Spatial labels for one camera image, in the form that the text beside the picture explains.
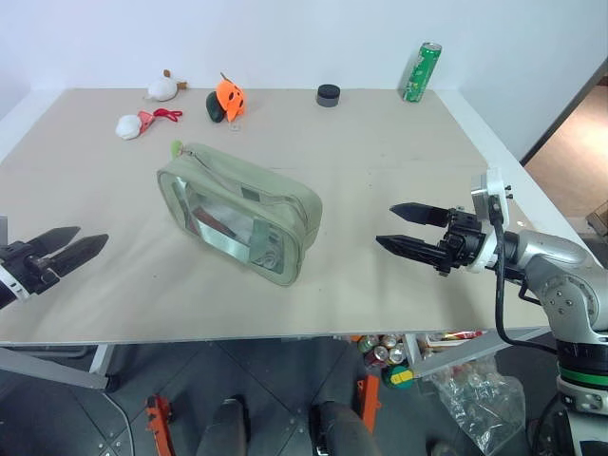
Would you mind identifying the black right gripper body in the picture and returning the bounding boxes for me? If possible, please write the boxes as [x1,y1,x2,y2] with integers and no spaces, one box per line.
[433,206,488,277]

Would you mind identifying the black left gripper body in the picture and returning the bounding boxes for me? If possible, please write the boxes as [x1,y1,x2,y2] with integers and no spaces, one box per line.
[0,240,62,296]

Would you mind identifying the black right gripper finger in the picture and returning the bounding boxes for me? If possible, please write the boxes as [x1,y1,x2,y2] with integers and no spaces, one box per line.
[389,202,450,228]
[375,234,447,268]

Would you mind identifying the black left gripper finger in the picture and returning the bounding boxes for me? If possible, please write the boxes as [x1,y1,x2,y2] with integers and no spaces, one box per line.
[47,233,110,278]
[27,226,83,257]

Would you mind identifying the green zippered pouch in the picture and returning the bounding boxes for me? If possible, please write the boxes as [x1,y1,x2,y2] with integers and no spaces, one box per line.
[156,139,325,288]

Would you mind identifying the red snack packets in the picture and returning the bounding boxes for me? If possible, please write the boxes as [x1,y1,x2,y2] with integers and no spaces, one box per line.
[424,329,486,358]

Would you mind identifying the black round puck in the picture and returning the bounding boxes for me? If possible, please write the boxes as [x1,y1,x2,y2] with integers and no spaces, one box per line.
[315,84,342,108]

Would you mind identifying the orange metal stand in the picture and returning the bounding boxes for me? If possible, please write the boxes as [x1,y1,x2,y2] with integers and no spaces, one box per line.
[353,373,382,434]
[143,393,175,456]

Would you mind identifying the clear plastic bag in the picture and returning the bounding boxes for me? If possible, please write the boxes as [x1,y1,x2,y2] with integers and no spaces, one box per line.
[426,358,527,455]

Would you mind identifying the white plush toy brown ears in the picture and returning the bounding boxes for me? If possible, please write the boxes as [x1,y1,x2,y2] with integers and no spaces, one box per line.
[142,69,189,103]

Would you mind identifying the dark rounded shape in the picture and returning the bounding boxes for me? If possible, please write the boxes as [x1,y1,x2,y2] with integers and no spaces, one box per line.
[308,401,382,456]
[195,396,252,456]

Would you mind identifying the orange plush toy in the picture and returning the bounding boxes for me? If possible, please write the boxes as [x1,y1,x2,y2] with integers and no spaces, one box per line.
[215,71,249,132]

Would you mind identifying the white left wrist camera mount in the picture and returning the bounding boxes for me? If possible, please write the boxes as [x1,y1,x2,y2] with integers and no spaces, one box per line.
[0,216,29,302]

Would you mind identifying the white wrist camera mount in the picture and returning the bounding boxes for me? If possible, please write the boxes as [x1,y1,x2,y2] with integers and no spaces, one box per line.
[468,167,513,274]
[0,216,29,302]

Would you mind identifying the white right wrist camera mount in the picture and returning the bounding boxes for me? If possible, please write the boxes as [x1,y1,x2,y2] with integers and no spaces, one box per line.
[468,167,513,274]

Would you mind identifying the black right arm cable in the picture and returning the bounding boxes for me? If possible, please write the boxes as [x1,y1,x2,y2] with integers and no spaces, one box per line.
[488,195,560,355]

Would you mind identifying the grey table frame leg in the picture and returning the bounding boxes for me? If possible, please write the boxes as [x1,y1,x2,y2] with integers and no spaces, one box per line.
[0,343,116,391]

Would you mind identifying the white table frame leg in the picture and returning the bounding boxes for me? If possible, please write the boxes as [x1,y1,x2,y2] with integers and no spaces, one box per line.
[402,326,555,380]

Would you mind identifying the white plush toy red strap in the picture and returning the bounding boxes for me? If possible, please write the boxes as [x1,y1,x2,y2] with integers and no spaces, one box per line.
[115,107,184,141]

